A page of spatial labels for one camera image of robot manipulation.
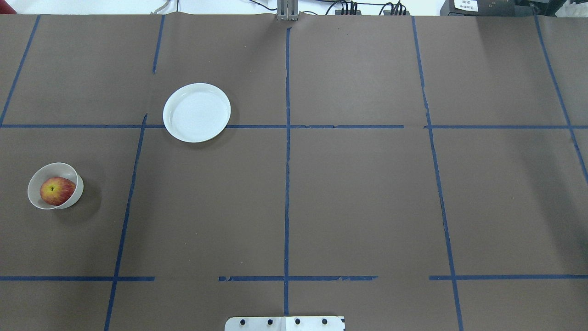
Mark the red yellow apple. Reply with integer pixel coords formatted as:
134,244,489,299
40,177,76,206

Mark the white round plate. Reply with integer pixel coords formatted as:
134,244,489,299
162,82,232,143

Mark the white mounting plate with bolts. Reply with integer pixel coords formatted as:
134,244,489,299
224,316,346,331

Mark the white bowl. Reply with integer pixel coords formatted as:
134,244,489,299
27,163,84,210

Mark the aluminium frame post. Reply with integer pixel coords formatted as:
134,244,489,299
277,0,300,21

